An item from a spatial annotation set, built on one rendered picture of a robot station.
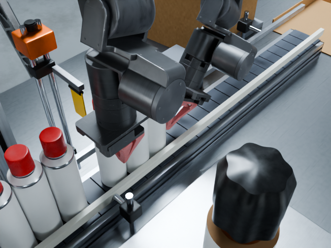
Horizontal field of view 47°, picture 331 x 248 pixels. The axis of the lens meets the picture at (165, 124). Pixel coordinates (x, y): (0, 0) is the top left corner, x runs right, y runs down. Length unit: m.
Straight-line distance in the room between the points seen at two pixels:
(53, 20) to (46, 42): 2.54
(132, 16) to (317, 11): 1.08
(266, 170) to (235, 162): 0.03
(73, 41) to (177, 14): 1.82
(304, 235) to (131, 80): 0.43
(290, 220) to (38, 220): 0.43
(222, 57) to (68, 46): 2.15
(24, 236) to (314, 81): 0.82
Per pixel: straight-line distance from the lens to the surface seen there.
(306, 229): 0.73
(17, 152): 0.56
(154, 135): 0.72
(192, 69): 0.72
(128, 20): 0.44
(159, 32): 1.14
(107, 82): 0.47
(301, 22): 1.37
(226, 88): 0.95
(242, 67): 0.69
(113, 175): 0.71
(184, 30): 1.07
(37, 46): 0.57
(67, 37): 2.88
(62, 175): 0.60
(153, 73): 0.42
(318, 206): 0.83
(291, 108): 1.01
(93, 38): 0.44
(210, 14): 0.71
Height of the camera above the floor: 1.48
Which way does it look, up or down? 45 degrees down
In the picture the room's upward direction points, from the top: straight up
